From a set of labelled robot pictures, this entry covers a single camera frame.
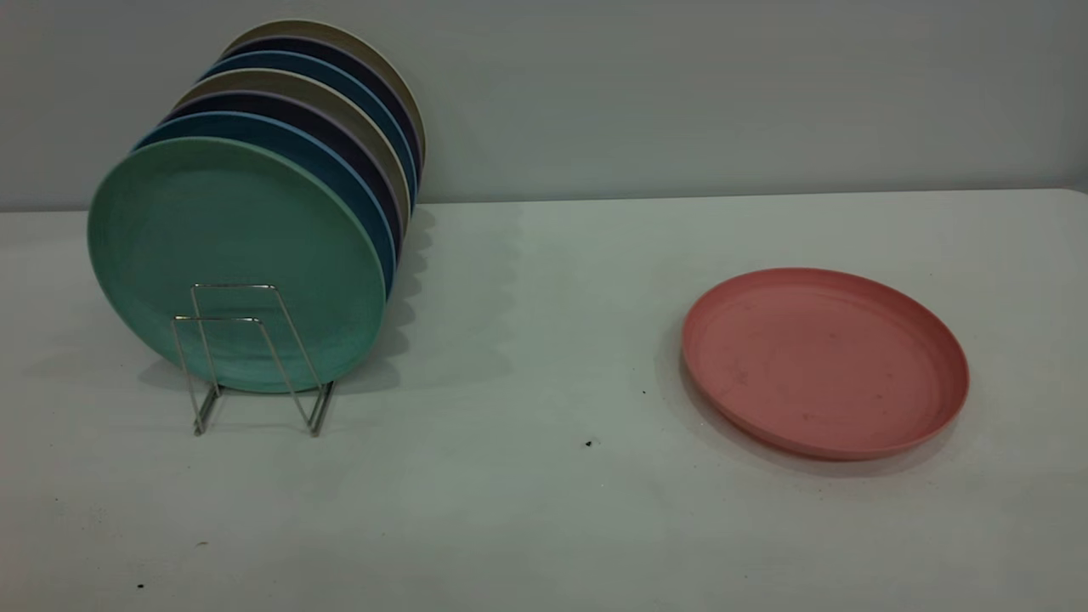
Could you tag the pink round plate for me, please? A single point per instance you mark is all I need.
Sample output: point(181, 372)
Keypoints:
point(824, 357)

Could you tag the green round plate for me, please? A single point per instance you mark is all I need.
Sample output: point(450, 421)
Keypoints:
point(238, 238)

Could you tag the blue round plate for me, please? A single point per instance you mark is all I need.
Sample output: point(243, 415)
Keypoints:
point(280, 61)
point(280, 127)

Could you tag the dark purple round plate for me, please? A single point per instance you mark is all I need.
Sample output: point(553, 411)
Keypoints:
point(280, 44)
point(280, 104)

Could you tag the beige round plate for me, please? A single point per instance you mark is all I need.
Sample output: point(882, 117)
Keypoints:
point(280, 82)
point(280, 28)

